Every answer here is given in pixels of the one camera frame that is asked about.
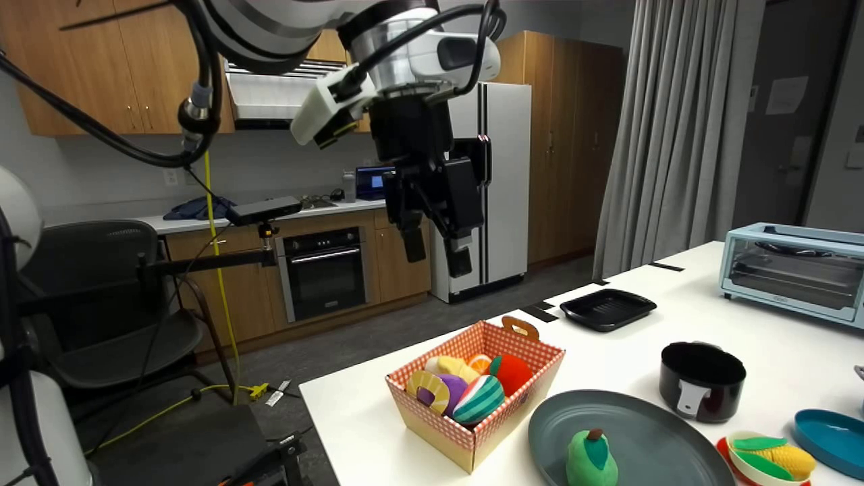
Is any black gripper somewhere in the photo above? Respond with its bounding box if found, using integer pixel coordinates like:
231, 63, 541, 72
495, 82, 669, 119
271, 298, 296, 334
371, 94, 493, 279

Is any green plush pear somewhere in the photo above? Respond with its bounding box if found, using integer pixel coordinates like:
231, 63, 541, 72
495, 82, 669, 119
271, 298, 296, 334
566, 429, 620, 486

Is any plush watermelon slice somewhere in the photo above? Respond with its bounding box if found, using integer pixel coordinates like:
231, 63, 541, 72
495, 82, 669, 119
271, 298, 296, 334
452, 376, 505, 426

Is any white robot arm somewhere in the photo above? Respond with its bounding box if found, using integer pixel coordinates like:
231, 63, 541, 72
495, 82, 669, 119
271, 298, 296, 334
4, 0, 507, 275

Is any orange checkered paper basket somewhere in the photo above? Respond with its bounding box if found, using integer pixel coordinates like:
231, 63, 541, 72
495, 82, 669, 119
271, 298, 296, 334
387, 316, 566, 472

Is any dark grey round plate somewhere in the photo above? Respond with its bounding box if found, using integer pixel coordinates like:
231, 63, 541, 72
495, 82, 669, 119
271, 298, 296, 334
530, 388, 738, 486

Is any black built-in oven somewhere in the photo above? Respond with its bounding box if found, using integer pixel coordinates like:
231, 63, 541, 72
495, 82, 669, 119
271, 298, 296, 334
283, 227, 367, 321

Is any yellow plush banana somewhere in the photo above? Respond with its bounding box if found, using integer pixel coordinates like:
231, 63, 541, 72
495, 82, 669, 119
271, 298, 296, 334
424, 354, 480, 383

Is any plush orange slice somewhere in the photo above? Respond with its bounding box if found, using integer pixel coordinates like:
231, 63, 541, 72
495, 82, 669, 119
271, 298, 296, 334
468, 354, 493, 376

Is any red plush tomato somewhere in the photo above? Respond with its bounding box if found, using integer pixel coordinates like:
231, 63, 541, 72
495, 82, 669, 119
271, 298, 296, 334
489, 354, 533, 395

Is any white refrigerator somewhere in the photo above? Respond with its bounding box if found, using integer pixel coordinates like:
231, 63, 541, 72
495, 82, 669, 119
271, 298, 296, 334
433, 83, 533, 303

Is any black square tray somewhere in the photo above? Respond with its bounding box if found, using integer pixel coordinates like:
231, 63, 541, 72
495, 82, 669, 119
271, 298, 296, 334
563, 289, 656, 333

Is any silver range hood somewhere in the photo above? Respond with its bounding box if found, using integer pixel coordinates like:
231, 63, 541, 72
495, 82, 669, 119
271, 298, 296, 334
225, 68, 314, 121

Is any grey curtain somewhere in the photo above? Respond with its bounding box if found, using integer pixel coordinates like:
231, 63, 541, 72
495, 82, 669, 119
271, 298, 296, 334
594, 0, 738, 279

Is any black round cake tin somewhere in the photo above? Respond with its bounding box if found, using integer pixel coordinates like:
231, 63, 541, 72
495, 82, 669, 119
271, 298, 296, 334
659, 342, 749, 424

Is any black office chair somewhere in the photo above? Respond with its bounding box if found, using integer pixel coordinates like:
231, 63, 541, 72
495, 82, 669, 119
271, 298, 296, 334
16, 218, 273, 486

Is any plush corn in bowl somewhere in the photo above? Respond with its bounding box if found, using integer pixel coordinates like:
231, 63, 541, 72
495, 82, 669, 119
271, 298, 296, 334
717, 433, 817, 486

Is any light blue toaster oven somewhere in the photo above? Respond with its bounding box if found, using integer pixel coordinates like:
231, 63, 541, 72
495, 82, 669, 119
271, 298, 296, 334
719, 222, 864, 329

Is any purple yellow plush ring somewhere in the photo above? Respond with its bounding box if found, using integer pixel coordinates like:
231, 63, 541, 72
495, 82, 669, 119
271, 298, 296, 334
404, 369, 471, 418

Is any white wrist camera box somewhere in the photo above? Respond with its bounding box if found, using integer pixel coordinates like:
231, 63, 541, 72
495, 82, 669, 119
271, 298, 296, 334
290, 68, 379, 149

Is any yellow hanging cable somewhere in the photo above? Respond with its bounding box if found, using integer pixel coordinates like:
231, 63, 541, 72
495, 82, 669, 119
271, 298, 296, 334
90, 145, 273, 453

